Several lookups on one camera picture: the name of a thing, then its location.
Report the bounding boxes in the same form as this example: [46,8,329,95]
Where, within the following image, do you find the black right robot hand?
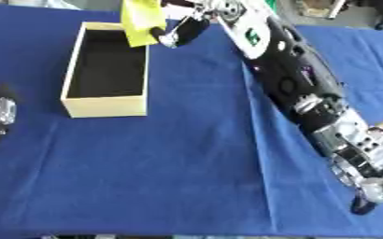
[147,7,215,49]

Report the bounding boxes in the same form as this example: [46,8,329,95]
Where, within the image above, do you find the yellow rectangular block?
[120,0,169,49]

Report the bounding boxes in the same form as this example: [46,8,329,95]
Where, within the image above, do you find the tan cardboard box black inside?
[59,21,152,120]

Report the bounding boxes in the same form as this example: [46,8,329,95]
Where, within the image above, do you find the tan background box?
[296,0,334,19]

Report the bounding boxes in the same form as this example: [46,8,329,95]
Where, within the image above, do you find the white pole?
[325,0,348,21]

